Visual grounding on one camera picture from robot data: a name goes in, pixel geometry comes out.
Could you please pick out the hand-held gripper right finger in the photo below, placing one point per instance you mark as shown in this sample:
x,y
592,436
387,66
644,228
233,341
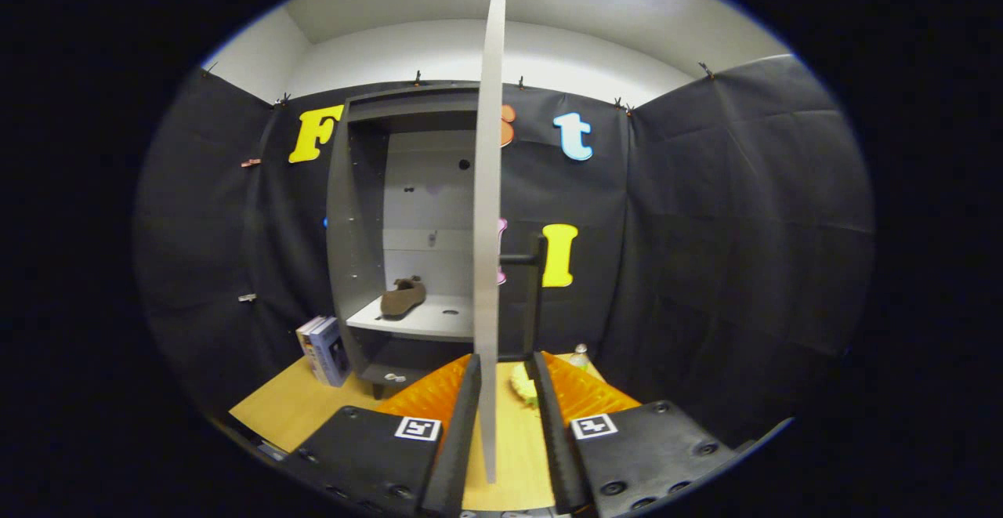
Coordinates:
x,y
552,440

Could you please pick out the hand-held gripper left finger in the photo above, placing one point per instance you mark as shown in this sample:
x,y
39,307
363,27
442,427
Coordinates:
x,y
458,455

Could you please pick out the brown fuzzy shoe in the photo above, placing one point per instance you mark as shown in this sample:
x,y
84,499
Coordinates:
x,y
403,297

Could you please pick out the grey shoe cabinet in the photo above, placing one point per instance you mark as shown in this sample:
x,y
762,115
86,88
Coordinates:
x,y
356,228

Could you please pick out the beige shoe cabinet door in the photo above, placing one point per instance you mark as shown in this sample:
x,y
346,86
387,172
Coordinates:
x,y
487,189

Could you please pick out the yellow green toy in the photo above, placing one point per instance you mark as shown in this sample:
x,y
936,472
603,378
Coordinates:
x,y
523,386

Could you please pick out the clear water bottle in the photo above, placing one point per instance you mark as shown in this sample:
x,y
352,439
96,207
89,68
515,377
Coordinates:
x,y
580,357

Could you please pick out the blue book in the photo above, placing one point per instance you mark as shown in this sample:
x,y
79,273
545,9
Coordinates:
x,y
333,353

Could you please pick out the black backdrop cloth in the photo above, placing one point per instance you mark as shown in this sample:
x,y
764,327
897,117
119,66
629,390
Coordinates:
x,y
744,228

